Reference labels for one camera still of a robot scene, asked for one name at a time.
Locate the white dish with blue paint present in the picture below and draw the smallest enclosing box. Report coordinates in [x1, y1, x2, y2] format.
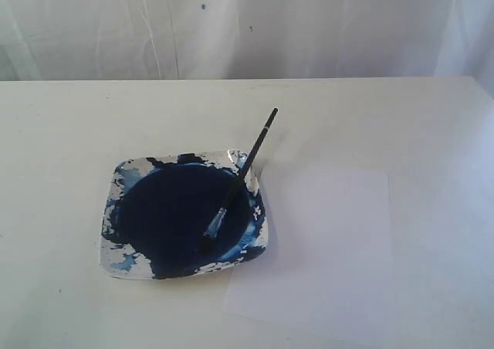
[100, 149, 269, 280]

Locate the white paper sheet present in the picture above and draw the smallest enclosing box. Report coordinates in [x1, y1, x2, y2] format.
[225, 162, 393, 326]

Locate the black paintbrush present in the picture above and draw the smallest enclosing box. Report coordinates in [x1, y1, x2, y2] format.
[196, 107, 279, 254]

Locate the white backdrop cloth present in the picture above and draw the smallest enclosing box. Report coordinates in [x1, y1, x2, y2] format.
[1, 0, 493, 80]

